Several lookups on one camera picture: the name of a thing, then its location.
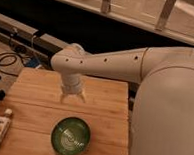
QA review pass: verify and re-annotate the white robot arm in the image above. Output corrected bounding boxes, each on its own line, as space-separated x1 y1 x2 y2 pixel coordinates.
50 43 194 155

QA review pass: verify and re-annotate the blue object on floor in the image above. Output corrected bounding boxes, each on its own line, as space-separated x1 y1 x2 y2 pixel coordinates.
25 57 40 69

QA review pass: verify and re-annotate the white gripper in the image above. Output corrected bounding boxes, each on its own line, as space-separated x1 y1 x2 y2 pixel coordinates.
60 73 86 104

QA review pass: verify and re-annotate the green ceramic bowl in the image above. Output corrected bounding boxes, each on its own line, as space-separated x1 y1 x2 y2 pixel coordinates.
50 116 92 155

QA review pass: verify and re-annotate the black coiled cable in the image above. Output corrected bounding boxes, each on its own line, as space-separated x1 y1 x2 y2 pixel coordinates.
0 50 26 77

